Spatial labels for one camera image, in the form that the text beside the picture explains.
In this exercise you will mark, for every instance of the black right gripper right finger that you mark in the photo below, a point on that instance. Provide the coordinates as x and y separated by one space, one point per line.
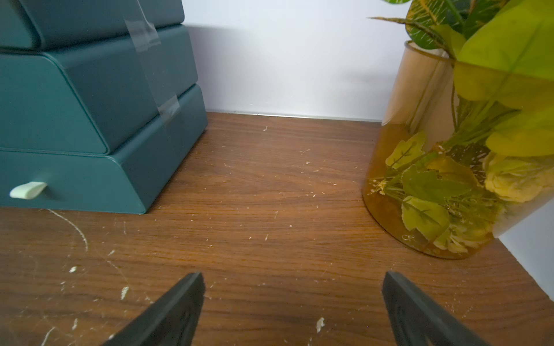
416 319

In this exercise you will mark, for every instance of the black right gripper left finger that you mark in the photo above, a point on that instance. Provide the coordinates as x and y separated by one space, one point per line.
170 320

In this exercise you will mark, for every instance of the white bottom drawer knob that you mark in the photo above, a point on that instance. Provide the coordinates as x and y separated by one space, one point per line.
28 191

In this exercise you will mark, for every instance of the dark teal drawer cabinet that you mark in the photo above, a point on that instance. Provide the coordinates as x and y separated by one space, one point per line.
99 99

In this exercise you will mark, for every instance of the amber glass vase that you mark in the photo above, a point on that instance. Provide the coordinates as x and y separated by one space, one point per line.
411 173

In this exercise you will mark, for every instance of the green artificial plant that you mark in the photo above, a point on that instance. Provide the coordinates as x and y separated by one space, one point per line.
497 86

